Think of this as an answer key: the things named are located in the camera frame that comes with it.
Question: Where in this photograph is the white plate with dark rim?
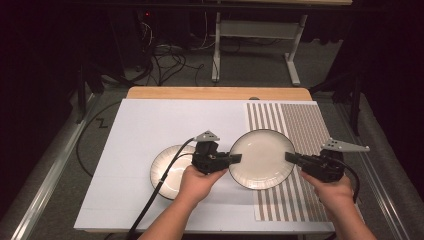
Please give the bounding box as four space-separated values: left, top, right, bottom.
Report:
228 128 297 191
149 144 202 201

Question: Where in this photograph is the hand-held gripper cable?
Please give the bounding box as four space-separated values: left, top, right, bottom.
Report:
331 157 362 204
126 136 198 240

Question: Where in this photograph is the aluminium floor rail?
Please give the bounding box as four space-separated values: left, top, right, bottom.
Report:
9 93 98 240
334 101 412 240

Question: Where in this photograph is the person's left hand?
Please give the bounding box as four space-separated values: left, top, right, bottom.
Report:
174 165 230 208

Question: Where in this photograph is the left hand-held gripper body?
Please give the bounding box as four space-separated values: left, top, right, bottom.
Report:
191 130 232 175

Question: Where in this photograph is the left hand-held gripper cable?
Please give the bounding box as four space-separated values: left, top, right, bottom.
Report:
126 136 198 240

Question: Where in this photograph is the white board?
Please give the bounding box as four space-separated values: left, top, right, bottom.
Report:
73 98 368 234

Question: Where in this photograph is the black metal stand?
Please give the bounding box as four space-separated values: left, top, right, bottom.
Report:
349 71 363 137
74 61 88 125

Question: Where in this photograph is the black floor cable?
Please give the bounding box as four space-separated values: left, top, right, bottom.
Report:
75 99 125 178

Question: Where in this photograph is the person's right hand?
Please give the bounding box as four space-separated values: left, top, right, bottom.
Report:
300 171 355 216

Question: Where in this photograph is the right hand-held gripper cable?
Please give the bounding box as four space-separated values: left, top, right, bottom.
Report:
331 157 362 204

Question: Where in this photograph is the striped placemat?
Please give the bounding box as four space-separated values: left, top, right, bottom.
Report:
246 102 364 223

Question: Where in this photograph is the white metal desk frame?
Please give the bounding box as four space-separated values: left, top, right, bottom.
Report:
211 11 309 87

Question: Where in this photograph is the tangle of black cables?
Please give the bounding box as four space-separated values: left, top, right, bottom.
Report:
133 41 206 88

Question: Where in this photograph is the wooden table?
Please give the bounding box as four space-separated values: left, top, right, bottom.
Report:
125 86 313 101

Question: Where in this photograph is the dark device with red light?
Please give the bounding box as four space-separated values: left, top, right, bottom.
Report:
134 9 158 24

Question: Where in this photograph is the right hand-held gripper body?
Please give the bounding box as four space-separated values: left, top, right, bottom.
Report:
297 138 371 184

